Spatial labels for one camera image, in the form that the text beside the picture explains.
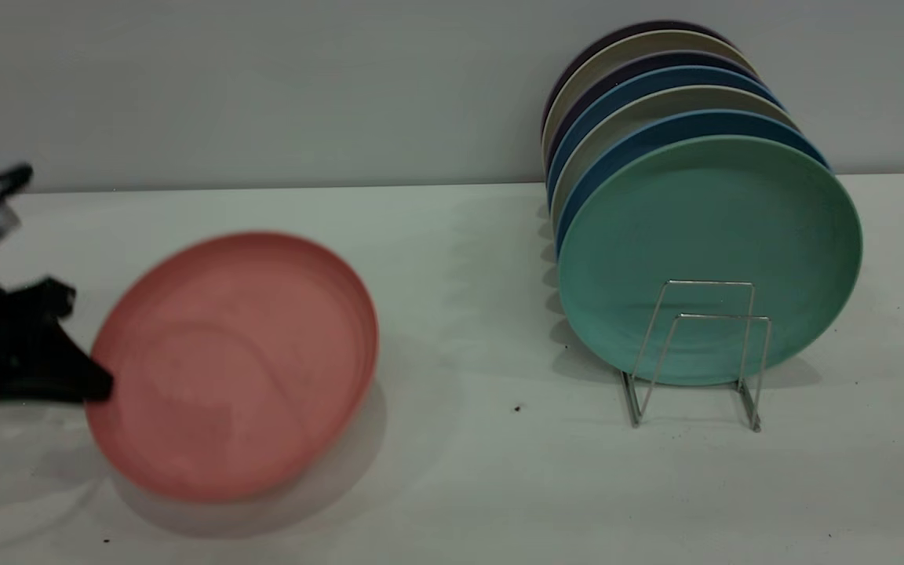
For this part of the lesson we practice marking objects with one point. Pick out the pink round plate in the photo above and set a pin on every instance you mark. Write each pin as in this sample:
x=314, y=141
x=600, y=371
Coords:
x=240, y=369

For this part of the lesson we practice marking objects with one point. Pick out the beige round plate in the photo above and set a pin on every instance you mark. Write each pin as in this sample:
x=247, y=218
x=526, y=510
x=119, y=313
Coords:
x=632, y=49
x=640, y=107

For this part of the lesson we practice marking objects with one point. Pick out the blue round plate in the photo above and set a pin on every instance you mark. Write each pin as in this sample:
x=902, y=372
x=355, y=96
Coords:
x=656, y=132
x=640, y=85

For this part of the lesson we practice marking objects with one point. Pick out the dark purple round plate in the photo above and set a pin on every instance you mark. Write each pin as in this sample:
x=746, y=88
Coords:
x=640, y=66
x=617, y=37

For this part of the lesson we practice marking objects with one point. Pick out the green round plate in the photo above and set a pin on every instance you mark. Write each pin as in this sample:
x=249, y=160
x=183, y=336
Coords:
x=703, y=227

